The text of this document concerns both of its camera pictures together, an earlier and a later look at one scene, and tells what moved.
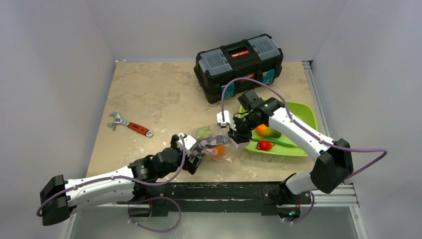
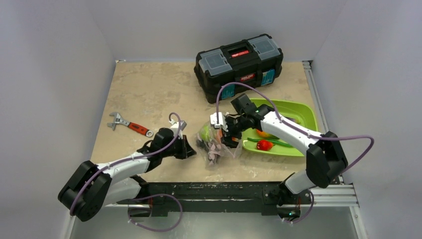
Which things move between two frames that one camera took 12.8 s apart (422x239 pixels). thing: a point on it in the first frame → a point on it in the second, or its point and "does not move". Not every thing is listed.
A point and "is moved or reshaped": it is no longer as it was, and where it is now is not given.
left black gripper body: x=188 y=165 → x=177 y=148
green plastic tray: x=284 y=145 does not move
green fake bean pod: x=279 y=143 does not move
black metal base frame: x=269 y=196 does not move
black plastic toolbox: x=257 y=58 does not move
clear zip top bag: x=215 y=141 is moved or reshaped
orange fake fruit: x=221 y=152 → x=219 y=135
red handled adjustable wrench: x=118 y=120 does not move
